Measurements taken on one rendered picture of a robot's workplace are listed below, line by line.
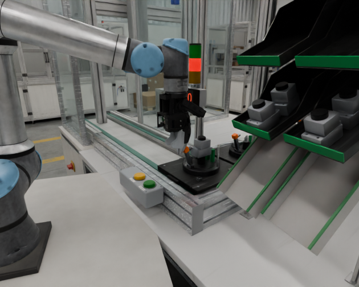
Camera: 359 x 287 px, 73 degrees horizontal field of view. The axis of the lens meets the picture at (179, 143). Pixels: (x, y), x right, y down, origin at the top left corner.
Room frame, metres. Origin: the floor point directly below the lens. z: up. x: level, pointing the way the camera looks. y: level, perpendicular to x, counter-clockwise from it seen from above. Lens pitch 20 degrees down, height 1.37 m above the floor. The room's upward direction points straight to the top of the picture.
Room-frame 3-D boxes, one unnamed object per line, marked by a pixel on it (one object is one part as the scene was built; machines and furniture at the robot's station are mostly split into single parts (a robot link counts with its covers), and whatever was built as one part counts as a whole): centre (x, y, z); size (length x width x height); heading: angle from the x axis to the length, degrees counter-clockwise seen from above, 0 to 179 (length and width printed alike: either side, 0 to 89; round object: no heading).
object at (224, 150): (0.99, -0.29, 1.01); 0.24 x 0.24 x 0.13; 36
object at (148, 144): (1.09, 0.08, 0.91); 0.84 x 0.28 x 0.10; 36
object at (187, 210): (0.97, 0.20, 0.91); 0.89 x 0.06 x 0.11; 36
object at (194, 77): (1.06, -0.06, 1.28); 0.05 x 0.05 x 0.05
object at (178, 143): (0.76, 0.00, 1.10); 0.06 x 0.03 x 0.09; 126
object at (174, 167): (0.84, -0.08, 0.96); 0.24 x 0.24 x 0.02; 36
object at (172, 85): (0.77, 0.01, 1.28); 0.08 x 0.08 x 0.05
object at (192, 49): (1.06, -0.06, 1.38); 0.05 x 0.05 x 0.05
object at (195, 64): (1.06, -0.06, 1.33); 0.05 x 0.05 x 0.05
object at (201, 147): (0.84, -0.09, 1.06); 0.08 x 0.04 x 0.07; 127
